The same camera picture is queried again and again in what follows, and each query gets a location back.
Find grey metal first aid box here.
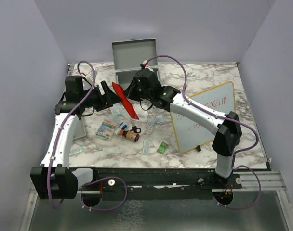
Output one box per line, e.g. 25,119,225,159
112,38,157,89

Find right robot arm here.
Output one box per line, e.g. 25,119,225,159
124,68,242,188

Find teal dressing packets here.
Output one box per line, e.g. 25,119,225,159
110,104,124,125

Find teal sterile strip packet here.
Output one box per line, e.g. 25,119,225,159
142,138,150,155

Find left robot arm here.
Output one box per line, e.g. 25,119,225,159
30,76,121,199

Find black handled scissors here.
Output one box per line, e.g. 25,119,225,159
130,119,141,134

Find brown medicine bottle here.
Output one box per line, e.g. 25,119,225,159
120,130,140,142

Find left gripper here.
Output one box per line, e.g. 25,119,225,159
80,80,123,111

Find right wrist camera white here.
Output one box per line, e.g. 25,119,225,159
140,60,154,72

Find green small packet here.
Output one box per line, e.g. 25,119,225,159
157,142,168,154

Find bandage roll blue label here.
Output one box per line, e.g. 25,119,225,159
113,122,128,136

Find purple cable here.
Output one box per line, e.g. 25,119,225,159
146,55,262,210
47,60,127,212

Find small whiteboard yellow frame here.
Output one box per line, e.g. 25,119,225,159
170,81,236,153

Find black mounting rail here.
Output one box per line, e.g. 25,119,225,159
78,167,242,201

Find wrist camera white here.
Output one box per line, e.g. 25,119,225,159
80,71,98,85
140,60,154,72

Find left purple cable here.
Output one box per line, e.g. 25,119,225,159
47,60,127,212

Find medicine box teal orange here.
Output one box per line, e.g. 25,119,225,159
95,120,116,141

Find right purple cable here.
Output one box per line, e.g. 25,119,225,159
146,55,262,210

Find red first aid pouch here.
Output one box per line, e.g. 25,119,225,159
112,82,139,120

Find gauze pad clear packet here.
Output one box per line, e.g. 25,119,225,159
131,104,149,123

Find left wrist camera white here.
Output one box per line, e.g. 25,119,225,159
80,71,98,85

